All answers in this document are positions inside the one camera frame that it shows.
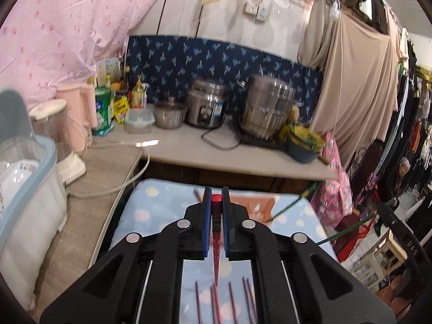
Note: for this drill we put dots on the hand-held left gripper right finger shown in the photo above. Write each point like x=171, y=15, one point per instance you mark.
x=226, y=224

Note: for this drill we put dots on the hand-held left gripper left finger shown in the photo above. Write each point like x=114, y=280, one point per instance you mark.
x=206, y=224

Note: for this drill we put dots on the bright red chopstick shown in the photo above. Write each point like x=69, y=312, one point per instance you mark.
x=216, y=200

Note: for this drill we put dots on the row of dark chopsticks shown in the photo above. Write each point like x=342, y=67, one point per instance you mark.
x=214, y=305

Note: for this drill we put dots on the white stool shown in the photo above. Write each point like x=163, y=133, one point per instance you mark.
x=381, y=256

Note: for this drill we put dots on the red plastic stool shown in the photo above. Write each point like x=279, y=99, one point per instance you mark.
x=361, y=229

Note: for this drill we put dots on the thin green pole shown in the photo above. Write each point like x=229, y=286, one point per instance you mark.
x=354, y=226

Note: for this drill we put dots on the blue planet print tablecloth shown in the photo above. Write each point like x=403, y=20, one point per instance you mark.
x=155, y=209

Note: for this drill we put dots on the pink floral cloth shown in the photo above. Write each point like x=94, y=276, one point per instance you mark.
x=332, y=189

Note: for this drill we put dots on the black induction cooker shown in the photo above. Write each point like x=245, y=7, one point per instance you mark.
x=249, y=138

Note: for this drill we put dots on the black metal chair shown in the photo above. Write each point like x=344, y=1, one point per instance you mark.
x=374, y=152

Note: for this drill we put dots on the rack of hanging clothes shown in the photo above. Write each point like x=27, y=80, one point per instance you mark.
x=415, y=141

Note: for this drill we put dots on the blue plastic basin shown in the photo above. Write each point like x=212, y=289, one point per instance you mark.
x=302, y=155

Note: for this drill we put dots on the steel bowl with lid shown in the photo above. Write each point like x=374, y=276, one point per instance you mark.
x=170, y=114

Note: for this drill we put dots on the steel rice cooker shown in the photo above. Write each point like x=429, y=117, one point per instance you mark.
x=206, y=108

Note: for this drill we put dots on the clear food container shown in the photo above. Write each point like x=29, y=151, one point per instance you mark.
x=139, y=121

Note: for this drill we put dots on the steel steamer pot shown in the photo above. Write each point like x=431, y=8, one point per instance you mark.
x=266, y=108

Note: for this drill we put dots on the ginger root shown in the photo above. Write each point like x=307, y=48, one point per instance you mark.
x=294, y=113

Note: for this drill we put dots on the yellow snack packet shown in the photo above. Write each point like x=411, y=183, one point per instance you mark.
x=120, y=109

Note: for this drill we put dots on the yellow oil bottle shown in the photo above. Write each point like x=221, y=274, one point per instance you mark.
x=138, y=96

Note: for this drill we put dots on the white blender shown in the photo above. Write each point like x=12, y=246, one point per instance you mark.
x=67, y=168

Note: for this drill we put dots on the green detergent bottle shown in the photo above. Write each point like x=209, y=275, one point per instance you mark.
x=103, y=111

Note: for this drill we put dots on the beige curtain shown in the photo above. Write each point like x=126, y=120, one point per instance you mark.
x=354, y=91

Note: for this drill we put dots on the dark sauce bottle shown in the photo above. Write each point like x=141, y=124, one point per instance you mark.
x=127, y=79

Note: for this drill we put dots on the blue floral cloth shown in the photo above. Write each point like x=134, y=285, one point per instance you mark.
x=175, y=57

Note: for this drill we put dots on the pink electric kettle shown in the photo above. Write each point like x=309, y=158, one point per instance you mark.
x=76, y=114

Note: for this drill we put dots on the plastic dish storage box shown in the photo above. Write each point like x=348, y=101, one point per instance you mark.
x=30, y=226

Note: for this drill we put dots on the white carton box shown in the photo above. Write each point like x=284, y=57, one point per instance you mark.
x=108, y=71

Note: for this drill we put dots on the pink dotted curtain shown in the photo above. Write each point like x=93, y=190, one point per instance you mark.
x=67, y=23

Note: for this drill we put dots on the white wall socket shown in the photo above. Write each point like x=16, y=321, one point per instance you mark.
x=263, y=12
x=250, y=9

